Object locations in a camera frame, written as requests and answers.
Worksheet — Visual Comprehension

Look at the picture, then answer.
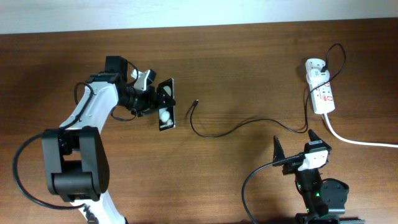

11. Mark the white power strip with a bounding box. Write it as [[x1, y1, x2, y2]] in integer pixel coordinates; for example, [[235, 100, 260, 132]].
[[305, 58, 335, 114]]

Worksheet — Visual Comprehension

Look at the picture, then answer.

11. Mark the white USB charger plug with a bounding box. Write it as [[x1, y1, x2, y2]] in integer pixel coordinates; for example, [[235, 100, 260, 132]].
[[306, 68, 330, 85]]

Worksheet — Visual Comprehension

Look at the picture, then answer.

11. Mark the white power strip cord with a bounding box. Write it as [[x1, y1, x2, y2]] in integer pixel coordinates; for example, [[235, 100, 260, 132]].
[[322, 113, 398, 149]]

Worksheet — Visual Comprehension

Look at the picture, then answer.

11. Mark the black USB charging cable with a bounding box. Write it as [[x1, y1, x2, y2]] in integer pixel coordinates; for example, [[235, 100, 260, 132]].
[[190, 43, 347, 139]]

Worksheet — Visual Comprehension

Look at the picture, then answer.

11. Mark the black Samsung Galaxy smartphone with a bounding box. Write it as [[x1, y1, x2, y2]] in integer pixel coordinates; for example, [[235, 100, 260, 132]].
[[157, 78, 176, 131]]

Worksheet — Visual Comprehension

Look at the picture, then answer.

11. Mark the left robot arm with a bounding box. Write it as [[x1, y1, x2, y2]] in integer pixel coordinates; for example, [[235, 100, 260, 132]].
[[42, 56, 176, 223]]

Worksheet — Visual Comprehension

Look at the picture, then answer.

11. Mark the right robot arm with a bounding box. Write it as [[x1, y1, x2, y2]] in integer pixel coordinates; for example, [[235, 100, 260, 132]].
[[273, 130, 349, 223]]

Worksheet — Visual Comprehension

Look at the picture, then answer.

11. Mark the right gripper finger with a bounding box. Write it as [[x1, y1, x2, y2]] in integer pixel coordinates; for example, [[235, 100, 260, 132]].
[[272, 136, 285, 166], [308, 129, 323, 144]]

